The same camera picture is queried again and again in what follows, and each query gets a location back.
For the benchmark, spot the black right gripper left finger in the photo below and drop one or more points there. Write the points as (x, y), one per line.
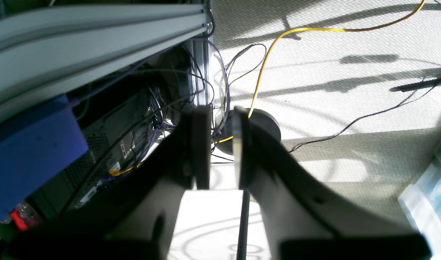
(135, 218)

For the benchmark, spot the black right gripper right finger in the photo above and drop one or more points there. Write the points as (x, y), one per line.
(304, 219)

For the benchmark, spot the black computer case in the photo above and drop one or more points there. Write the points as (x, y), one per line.
(116, 142)

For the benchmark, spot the round black stand base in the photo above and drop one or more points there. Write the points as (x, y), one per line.
(260, 118)

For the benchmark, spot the clear plastic storage bin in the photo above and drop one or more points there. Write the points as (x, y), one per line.
(421, 203)

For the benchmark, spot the blue cloth cover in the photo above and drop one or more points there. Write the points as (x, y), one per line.
(35, 146)

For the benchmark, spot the black tripod leg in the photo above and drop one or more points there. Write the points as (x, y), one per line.
(417, 86)

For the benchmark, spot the aluminium frame rail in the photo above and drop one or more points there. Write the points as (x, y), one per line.
(51, 51)

